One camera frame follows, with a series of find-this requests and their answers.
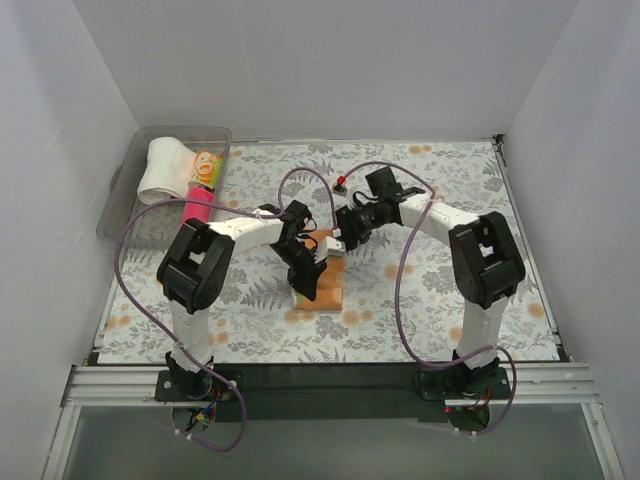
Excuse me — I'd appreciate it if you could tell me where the red microfiber towel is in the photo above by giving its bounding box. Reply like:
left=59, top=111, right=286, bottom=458
left=182, top=186, right=214, bottom=223

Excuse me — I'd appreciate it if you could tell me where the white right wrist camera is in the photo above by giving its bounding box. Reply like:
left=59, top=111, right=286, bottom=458
left=332, top=176, right=362, bottom=209

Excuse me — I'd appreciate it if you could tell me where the orange blue patterned towel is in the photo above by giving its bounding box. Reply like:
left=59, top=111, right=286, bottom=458
left=293, top=256, right=346, bottom=312

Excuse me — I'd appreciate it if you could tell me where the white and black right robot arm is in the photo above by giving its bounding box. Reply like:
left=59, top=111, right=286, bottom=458
left=332, top=164, right=526, bottom=400

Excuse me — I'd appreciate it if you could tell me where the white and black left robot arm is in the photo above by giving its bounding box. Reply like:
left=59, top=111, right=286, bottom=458
left=157, top=201, right=333, bottom=400

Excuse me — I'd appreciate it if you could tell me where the white rolled towel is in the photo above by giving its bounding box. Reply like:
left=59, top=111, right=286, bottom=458
left=137, top=137, right=196, bottom=205

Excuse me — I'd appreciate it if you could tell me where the orange patterned rolled towel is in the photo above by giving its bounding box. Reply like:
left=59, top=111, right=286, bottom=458
left=188, top=150, right=223, bottom=192

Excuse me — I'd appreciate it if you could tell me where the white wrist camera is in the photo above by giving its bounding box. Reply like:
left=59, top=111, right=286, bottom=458
left=332, top=176, right=362, bottom=209
left=316, top=236, right=346, bottom=261

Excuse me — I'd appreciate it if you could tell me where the clear grey plastic tray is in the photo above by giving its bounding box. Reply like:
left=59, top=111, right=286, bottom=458
left=96, top=125, right=232, bottom=250

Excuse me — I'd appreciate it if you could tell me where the aluminium frame rail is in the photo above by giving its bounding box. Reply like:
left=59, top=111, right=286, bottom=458
left=64, top=362, right=601, bottom=406

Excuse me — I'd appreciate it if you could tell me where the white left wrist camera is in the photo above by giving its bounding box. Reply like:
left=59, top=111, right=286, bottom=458
left=316, top=236, right=346, bottom=261

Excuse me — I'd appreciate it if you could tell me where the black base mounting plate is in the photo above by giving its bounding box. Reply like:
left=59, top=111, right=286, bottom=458
left=154, top=363, right=512, bottom=424

